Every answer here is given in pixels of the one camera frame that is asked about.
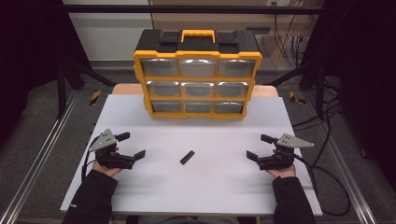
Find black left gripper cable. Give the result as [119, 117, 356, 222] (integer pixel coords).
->
[80, 135, 103, 182]

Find clear plastic organizer drawer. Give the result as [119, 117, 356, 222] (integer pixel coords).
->
[181, 82, 216, 98]

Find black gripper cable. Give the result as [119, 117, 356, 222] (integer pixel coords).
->
[292, 153, 352, 217]
[80, 135, 103, 182]

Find black horizontal bar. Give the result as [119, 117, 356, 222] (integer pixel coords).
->
[62, 4, 323, 15]

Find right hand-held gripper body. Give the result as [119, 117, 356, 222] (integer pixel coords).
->
[257, 133, 316, 172]

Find yellow black organizer cabinet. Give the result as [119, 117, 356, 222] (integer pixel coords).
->
[133, 28, 263, 120]

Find black floor cable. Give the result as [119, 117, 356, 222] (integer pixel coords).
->
[291, 79, 344, 169]

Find black hanging cables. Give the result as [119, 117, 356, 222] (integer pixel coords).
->
[272, 1, 314, 67]

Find person's left hand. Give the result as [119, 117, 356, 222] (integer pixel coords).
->
[92, 161, 123, 178]

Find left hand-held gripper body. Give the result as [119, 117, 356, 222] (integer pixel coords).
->
[88, 128, 136, 171]

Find small black rectangular stick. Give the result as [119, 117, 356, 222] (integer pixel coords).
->
[179, 149, 196, 165]

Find set of clear drawers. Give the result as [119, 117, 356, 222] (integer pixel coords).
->
[141, 59, 256, 115]

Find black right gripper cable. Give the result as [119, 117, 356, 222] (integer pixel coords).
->
[292, 153, 352, 217]

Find black curtain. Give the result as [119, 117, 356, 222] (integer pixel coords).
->
[0, 0, 93, 147]
[303, 0, 396, 182]

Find yellow black hazard tape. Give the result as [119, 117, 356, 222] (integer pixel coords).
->
[289, 91, 306, 105]
[89, 90, 103, 107]

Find black metal stand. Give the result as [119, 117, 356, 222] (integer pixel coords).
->
[56, 59, 117, 119]
[266, 60, 327, 117]

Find person's right hand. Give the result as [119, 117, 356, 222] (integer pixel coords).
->
[266, 163, 297, 179]

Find aluminium floor rail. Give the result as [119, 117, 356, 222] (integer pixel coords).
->
[303, 92, 378, 224]
[0, 89, 80, 224]

